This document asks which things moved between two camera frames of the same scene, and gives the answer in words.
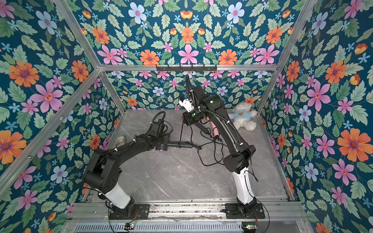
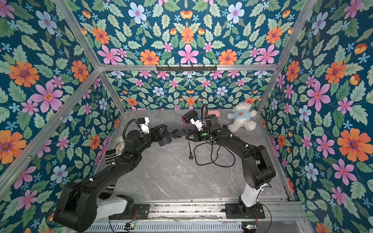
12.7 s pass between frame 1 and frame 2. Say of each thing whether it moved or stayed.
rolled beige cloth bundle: stayed
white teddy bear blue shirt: stayed
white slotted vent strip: stayed
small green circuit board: stayed
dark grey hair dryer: moved
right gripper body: moved
